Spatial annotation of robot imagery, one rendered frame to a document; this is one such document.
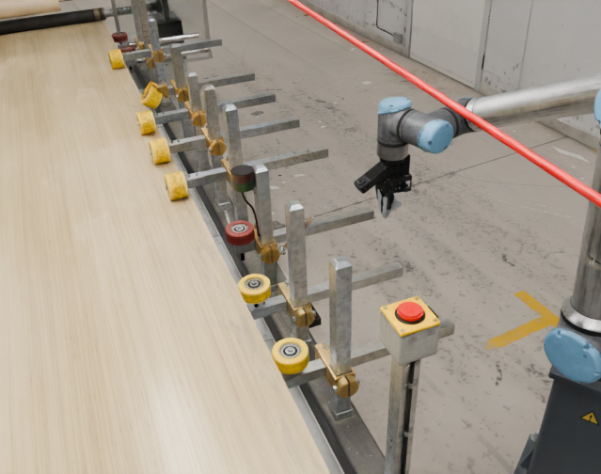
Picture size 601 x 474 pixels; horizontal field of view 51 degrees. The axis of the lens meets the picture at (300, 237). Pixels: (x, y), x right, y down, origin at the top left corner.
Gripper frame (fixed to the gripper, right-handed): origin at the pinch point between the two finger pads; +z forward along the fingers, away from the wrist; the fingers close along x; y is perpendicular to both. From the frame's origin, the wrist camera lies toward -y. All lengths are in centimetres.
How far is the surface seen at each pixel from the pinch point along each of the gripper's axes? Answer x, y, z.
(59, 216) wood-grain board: 29, -92, -7
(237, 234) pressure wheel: -3.0, -46.8, -8.1
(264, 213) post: -5.8, -39.3, -14.8
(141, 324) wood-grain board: -28, -78, -7
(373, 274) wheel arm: -25.8, -16.3, -0.8
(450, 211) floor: 99, 97, 83
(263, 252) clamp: -7.8, -41.1, -3.5
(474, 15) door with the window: 246, 205, 29
